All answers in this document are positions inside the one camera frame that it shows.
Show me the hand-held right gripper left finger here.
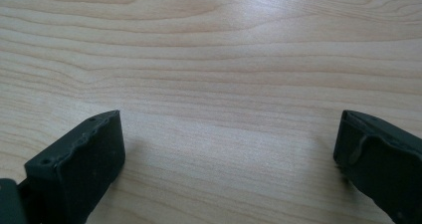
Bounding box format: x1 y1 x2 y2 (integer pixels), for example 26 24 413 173
18 110 126 224

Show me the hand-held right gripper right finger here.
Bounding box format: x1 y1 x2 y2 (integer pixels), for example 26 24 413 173
332 110 422 224

